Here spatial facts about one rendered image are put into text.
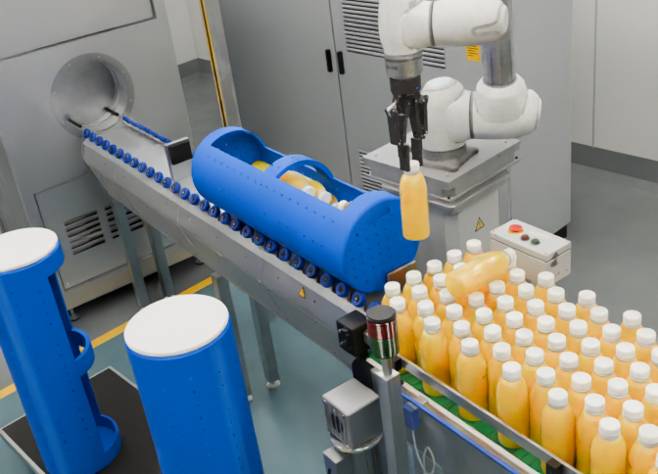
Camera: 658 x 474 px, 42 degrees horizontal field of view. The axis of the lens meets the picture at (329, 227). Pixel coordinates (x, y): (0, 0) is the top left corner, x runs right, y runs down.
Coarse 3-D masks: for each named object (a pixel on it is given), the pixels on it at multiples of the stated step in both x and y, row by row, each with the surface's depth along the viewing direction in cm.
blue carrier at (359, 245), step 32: (224, 128) 293; (224, 160) 278; (256, 160) 307; (288, 160) 262; (224, 192) 276; (256, 192) 261; (288, 192) 250; (352, 192) 264; (384, 192) 236; (256, 224) 266; (288, 224) 247; (320, 224) 235; (352, 224) 227; (384, 224) 233; (320, 256) 238; (352, 256) 230; (384, 256) 237; (384, 288) 242
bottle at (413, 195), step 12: (408, 180) 211; (420, 180) 211; (408, 192) 212; (420, 192) 212; (408, 204) 213; (420, 204) 213; (408, 216) 215; (420, 216) 214; (408, 228) 216; (420, 228) 216
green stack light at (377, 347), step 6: (396, 336) 178; (372, 342) 178; (378, 342) 177; (384, 342) 177; (390, 342) 178; (396, 342) 179; (372, 348) 179; (378, 348) 178; (384, 348) 178; (390, 348) 178; (396, 348) 179; (372, 354) 180; (378, 354) 179; (384, 354) 178; (390, 354) 179; (396, 354) 180
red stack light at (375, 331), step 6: (366, 318) 178; (396, 318) 177; (372, 324) 176; (378, 324) 175; (384, 324) 175; (390, 324) 176; (396, 324) 177; (372, 330) 177; (378, 330) 176; (384, 330) 176; (390, 330) 176; (396, 330) 178; (372, 336) 178; (378, 336) 177; (384, 336) 176; (390, 336) 177
